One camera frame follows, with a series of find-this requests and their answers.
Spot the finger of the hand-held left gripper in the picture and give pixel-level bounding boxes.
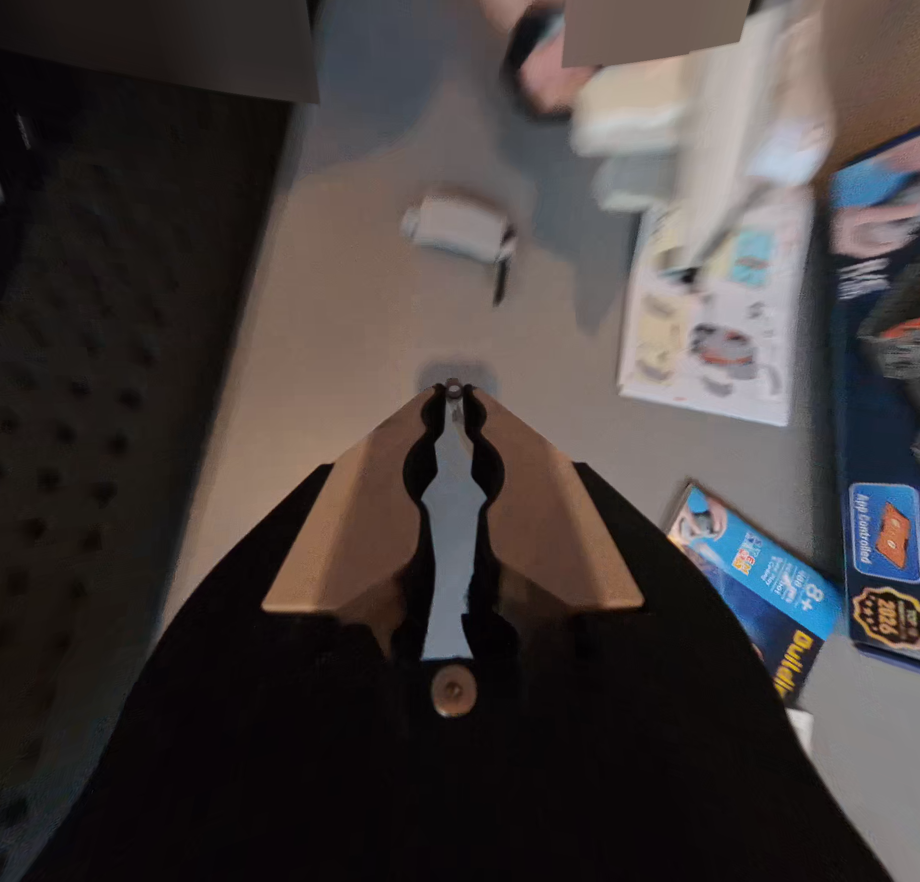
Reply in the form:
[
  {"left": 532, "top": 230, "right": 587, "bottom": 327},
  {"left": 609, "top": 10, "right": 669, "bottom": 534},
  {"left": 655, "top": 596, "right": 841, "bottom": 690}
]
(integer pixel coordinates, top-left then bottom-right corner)
[{"left": 679, "top": 172, "right": 792, "bottom": 283}]

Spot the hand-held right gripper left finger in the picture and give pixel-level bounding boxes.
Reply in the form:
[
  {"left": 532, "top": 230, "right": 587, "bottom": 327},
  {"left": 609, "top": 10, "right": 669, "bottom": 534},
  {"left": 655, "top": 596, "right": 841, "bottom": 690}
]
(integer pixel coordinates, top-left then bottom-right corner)
[{"left": 262, "top": 385, "right": 441, "bottom": 657}]

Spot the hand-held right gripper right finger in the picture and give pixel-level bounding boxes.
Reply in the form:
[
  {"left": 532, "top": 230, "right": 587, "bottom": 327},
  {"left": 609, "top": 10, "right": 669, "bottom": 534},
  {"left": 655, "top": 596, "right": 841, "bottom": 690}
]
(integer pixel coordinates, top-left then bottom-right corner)
[{"left": 466, "top": 383, "right": 644, "bottom": 654}]

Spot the pale grey curved panel piece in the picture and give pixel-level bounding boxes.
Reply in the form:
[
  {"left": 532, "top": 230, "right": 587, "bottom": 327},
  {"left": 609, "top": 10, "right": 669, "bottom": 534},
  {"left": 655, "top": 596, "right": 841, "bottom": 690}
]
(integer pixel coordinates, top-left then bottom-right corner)
[{"left": 400, "top": 189, "right": 518, "bottom": 265}]

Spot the black axle pin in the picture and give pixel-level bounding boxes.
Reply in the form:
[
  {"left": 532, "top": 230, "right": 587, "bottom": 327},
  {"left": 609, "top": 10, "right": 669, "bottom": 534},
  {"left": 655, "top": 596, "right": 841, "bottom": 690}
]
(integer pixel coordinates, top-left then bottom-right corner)
[{"left": 492, "top": 239, "right": 517, "bottom": 308}]

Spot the person's left hand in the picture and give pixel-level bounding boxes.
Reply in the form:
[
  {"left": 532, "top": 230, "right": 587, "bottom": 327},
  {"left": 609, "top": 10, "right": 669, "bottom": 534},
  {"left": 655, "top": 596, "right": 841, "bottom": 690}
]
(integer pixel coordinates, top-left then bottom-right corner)
[{"left": 503, "top": 1, "right": 603, "bottom": 121}]

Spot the open instruction manual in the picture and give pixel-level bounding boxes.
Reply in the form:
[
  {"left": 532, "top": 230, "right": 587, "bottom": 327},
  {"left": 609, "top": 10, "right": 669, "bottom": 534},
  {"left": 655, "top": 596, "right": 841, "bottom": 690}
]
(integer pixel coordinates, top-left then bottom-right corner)
[{"left": 617, "top": 191, "right": 817, "bottom": 427}]

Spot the blue booklet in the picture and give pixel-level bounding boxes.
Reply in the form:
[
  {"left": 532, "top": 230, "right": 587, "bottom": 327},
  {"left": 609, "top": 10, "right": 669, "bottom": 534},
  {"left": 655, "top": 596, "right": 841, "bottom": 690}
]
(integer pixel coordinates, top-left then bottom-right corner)
[{"left": 664, "top": 482, "right": 845, "bottom": 709}]

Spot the blue building kit box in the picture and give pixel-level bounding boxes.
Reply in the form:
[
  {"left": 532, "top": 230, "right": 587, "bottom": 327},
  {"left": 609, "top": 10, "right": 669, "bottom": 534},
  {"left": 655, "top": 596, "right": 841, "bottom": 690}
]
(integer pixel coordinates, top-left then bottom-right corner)
[{"left": 825, "top": 126, "right": 920, "bottom": 673}]

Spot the black studded mat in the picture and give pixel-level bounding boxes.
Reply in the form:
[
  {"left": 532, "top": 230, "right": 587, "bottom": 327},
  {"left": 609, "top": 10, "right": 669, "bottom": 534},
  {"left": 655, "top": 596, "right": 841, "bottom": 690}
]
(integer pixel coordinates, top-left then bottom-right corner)
[{"left": 0, "top": 52, "right": 294, "bottom": 833}]

